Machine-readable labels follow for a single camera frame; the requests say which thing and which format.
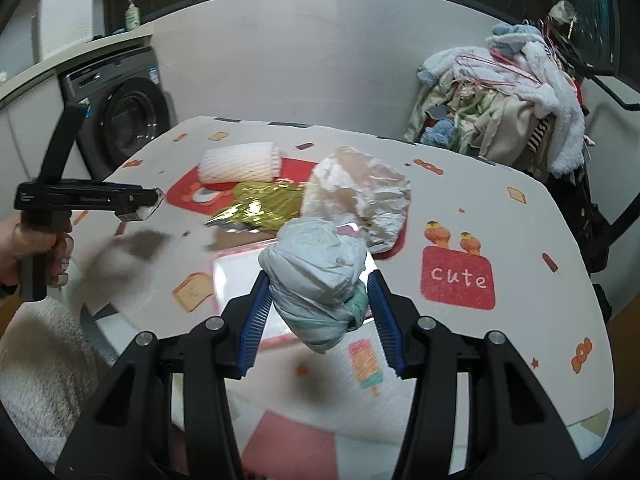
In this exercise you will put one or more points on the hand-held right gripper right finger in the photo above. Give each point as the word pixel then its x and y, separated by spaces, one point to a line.
pixel 385 325

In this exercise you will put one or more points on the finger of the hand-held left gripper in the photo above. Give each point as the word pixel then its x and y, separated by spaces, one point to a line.
pixel 105 199

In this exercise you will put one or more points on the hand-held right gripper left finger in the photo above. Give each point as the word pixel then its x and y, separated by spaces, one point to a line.
pixel 255 330

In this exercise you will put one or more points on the white plastic bag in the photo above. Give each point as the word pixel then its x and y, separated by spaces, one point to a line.
pixel 315 280

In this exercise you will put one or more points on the person's left hand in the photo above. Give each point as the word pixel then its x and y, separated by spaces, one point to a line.
pixel 15 245

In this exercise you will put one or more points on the grey front-load washing machine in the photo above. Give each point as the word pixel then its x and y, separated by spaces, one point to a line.
pixel 135 120

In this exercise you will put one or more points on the gold foil wrapper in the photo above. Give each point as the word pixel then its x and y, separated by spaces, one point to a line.
pixel 260 207

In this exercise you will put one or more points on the white perforated laundry basket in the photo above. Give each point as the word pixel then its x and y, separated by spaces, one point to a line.
pixel 65 20

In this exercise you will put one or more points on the white foam net sleeve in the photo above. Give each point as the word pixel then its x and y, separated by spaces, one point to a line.
pixel 240 162

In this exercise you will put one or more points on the crumpled translucent plastic bag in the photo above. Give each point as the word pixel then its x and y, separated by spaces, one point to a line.
pixel 360 185

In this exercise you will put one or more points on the pump soap bottle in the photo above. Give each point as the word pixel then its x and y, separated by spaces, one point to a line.
pixel 132 19

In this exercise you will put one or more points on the pile of clothes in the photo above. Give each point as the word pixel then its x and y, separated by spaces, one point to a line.
pixel 500 125

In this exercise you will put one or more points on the black exercise bike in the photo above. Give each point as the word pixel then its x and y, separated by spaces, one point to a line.
pixel 595 220

